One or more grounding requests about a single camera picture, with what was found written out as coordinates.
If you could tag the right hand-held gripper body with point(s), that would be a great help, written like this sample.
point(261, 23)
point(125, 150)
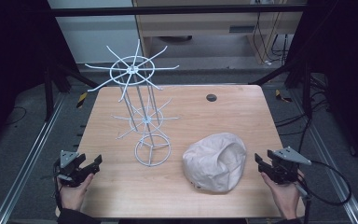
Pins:
point(284, 166)

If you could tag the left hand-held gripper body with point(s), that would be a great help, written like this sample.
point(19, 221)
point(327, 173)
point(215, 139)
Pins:
point(70, 169)

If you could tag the white cloth hat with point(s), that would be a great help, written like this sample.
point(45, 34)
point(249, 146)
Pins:
point(214, 161)

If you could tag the person's left hand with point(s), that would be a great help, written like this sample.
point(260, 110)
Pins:
point(73, 194)

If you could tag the person's right hand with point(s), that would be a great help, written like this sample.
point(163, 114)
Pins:
point(284, 197)

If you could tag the yellow black striped tape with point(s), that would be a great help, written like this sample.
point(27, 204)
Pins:
point(81, 100)
point(282, 95)

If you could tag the black metal stand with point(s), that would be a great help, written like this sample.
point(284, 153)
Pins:
point(48, 93)

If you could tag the dark round table grommet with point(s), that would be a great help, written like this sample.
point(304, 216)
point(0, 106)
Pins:
point(211, 97)

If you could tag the black curtain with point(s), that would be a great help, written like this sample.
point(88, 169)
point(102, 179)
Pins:
point(345, 62)
point(12, 56)

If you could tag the white cabinet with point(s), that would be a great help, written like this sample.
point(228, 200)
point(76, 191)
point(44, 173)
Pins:
point(90, 37)

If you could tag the light wooden desk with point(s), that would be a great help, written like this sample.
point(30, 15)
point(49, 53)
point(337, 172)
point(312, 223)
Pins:
point(199, 25)

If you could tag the aluminium floor rail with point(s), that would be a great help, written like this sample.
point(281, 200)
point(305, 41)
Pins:
point(28, 161)
point(332, 161)

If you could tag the black horizontal frame bar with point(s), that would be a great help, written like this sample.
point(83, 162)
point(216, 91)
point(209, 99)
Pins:
point(167, 11)

